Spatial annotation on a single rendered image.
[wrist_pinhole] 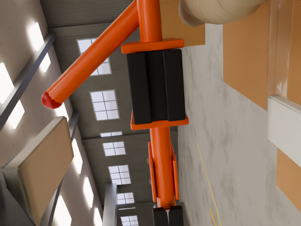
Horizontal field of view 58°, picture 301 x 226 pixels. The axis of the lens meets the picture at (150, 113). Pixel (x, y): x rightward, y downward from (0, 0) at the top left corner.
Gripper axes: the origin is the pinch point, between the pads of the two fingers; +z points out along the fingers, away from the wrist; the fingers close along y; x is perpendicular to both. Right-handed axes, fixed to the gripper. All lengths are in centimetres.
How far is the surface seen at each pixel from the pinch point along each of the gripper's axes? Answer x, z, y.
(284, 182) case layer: -61, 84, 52
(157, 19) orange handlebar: 7.0, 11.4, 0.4
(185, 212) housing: -17.2, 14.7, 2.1
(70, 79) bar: 2.0, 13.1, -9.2
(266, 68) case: 0.6, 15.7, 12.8
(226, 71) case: -2.0, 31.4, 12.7
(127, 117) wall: -315, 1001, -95
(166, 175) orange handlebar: -9.4, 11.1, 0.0
